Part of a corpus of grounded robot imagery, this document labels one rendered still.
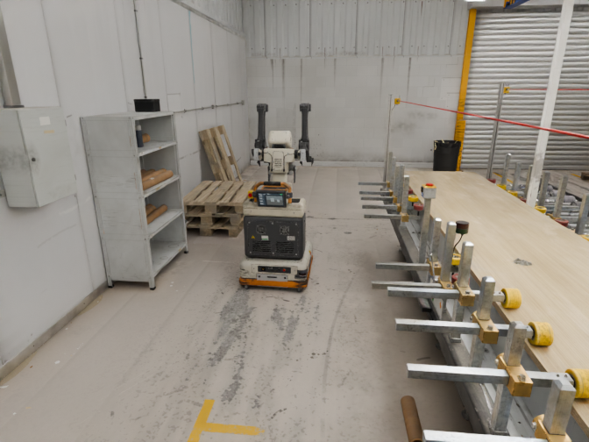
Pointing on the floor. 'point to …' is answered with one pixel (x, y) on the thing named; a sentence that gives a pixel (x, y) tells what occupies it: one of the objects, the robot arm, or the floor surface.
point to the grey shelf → (129, 206)
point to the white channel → (549, 99)
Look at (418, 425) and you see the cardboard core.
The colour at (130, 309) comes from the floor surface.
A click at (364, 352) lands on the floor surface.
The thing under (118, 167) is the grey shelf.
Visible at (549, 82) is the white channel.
